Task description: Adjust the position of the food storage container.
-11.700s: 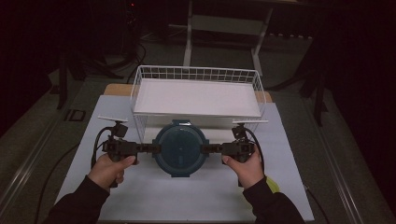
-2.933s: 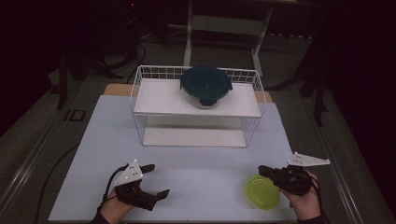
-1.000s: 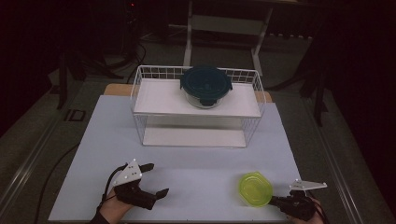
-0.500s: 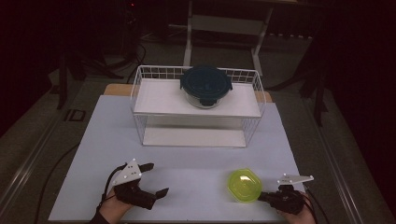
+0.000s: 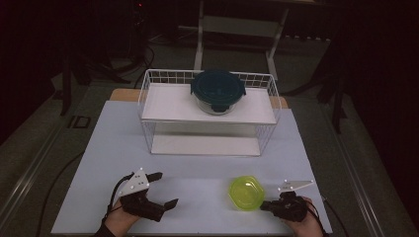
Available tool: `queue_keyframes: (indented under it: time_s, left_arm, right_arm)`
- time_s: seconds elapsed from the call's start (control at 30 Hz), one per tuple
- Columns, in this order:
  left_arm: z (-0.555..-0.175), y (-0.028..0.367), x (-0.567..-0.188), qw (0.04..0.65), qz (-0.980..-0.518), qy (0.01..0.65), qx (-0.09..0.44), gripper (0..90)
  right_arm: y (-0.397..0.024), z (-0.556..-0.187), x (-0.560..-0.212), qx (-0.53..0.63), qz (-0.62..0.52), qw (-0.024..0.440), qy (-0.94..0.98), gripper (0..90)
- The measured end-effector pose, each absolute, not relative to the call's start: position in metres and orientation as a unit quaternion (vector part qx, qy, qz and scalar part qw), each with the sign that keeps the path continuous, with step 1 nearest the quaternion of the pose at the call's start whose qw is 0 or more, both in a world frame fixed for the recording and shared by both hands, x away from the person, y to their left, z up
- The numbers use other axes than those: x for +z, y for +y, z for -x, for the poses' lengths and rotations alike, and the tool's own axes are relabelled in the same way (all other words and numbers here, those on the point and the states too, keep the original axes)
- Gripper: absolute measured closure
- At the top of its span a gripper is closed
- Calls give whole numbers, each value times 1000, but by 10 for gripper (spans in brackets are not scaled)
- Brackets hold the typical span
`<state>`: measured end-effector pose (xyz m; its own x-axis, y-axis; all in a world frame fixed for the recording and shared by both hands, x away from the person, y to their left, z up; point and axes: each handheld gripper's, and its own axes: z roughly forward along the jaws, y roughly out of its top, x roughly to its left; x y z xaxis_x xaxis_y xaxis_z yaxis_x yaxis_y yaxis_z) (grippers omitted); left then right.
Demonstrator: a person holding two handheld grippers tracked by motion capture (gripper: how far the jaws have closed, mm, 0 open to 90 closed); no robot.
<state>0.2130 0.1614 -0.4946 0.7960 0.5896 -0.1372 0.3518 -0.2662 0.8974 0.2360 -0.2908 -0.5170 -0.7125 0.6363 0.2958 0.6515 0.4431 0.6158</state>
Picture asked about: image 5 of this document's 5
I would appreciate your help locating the white table mat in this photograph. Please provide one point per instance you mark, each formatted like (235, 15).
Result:
(197, 164)

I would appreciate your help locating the dark blue lidded round container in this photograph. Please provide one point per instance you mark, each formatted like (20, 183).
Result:
(217, 87)

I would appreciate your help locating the person's right hand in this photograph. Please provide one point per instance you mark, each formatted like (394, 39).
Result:
(308, 227)

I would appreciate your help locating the white metal desk frame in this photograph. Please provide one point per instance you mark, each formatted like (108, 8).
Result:
(240, 26)

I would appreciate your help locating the dark metal stand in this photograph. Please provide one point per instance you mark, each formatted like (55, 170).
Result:
(336, 98)
(67, 85)

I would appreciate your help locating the yellow-green plastic bowl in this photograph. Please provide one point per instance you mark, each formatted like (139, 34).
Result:
(245, 192)

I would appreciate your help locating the wooden table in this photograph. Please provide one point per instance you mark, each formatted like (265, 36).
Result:
(125, 95)

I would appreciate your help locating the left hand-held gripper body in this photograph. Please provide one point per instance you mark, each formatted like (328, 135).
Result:
(136, 184)

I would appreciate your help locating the black floor socket box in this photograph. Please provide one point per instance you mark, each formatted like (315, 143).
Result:
(79, 122)

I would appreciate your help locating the person's left hand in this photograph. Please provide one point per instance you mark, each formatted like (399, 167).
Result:
(120, 220)

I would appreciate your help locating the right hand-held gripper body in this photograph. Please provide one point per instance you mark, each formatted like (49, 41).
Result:
(291, 205)

